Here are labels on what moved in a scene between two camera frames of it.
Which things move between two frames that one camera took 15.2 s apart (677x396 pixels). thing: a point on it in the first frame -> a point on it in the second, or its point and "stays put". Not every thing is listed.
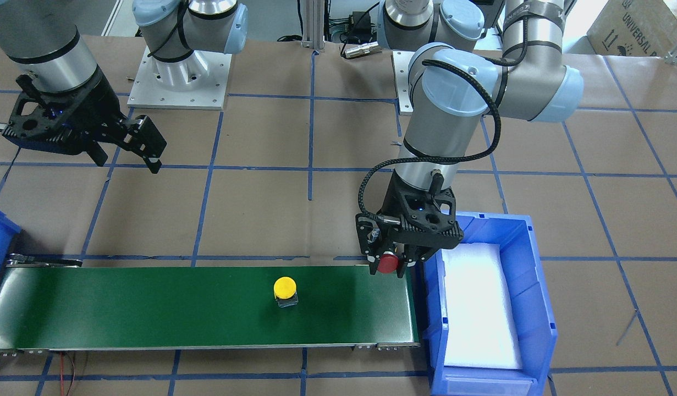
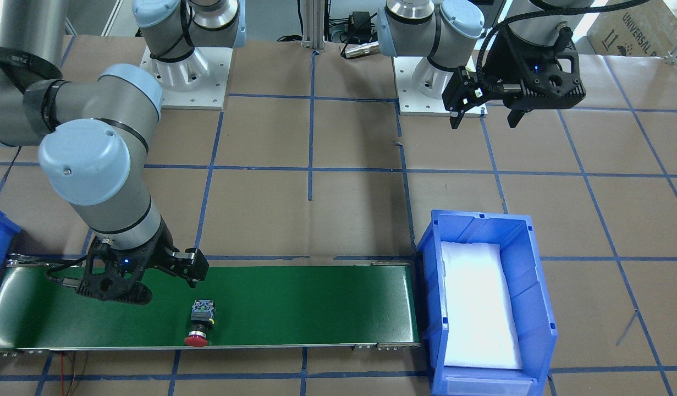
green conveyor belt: x=37 y=308 stays put
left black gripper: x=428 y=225 -> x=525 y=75
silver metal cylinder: x=369 y=48 stays put
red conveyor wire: x=61 y=358 stays put
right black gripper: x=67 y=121 -> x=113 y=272
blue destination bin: x=1 y=231 stays put
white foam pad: x=482 y=329 stays put
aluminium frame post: x=313 y=25 stays put
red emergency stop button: x=387 y=263 -> x=202 y=315
